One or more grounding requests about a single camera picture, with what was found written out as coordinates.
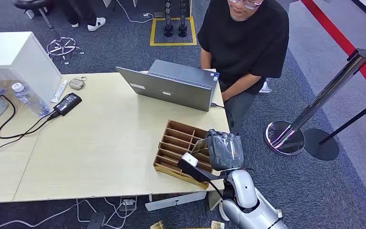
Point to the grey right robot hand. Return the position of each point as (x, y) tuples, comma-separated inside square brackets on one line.
[(225, 151)]

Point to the autumn print card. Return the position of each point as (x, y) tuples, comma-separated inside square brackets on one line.
[(217, 225), (157, 225), (199, 146)]

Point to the person's right forearm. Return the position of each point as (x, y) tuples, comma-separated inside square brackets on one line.
[(205, 60)]

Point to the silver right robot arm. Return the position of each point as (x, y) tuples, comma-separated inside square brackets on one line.
[(244, 189)]

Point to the person's left forearm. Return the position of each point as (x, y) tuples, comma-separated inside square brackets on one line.
[(239, 85)]

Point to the wooden card organizer tray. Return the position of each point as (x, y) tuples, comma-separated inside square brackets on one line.
[(176, 142)]

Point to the person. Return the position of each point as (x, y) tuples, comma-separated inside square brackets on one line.
[(75, 9), (243, 41)]

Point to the white table beam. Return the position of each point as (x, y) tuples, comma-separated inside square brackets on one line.
[(176, 200)]

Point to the grey laptop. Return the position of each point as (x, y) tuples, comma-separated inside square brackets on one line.
[(170, 91)]

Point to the white power strip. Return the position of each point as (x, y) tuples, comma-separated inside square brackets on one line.
[(127, 202)]

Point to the yellow floor tape square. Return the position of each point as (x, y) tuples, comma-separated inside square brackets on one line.
[(153, 31)]

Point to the red barrier belt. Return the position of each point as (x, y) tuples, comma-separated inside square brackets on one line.
[(337, 34)]

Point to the grey earbuds case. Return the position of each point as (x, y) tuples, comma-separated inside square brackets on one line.
[(76, 84)]

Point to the black power adapter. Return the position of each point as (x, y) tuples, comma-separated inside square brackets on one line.
[(66, 103)]

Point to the white tube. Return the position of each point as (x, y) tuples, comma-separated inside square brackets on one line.
[(59, 91)]

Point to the chrome chair base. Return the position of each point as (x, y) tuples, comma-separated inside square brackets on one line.
[(61, 46)]

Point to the clear water bottle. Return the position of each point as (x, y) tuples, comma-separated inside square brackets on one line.
[(31, 101)]

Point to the white cabinet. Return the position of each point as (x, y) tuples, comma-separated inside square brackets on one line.
[(18, 53)]

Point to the black stool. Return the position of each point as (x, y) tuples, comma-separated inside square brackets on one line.
[(31, 3)]

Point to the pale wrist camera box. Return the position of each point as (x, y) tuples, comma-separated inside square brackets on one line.
[(190, 159)]

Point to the black stanchion post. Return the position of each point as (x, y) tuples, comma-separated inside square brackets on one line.
[(322, 143)]

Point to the chrome stanchion post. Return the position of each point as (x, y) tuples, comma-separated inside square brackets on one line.
[(325, 94)]

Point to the black stand post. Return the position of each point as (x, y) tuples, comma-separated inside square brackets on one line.
[(168, 30), (183, 30)]

